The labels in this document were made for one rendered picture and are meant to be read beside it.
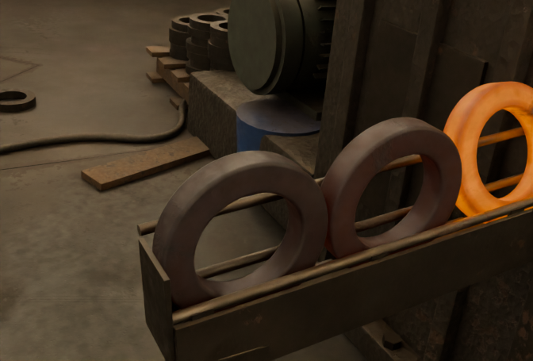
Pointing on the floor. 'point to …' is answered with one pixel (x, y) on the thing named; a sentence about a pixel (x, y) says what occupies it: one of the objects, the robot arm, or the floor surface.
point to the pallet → (192, 51)
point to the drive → (270, 64)
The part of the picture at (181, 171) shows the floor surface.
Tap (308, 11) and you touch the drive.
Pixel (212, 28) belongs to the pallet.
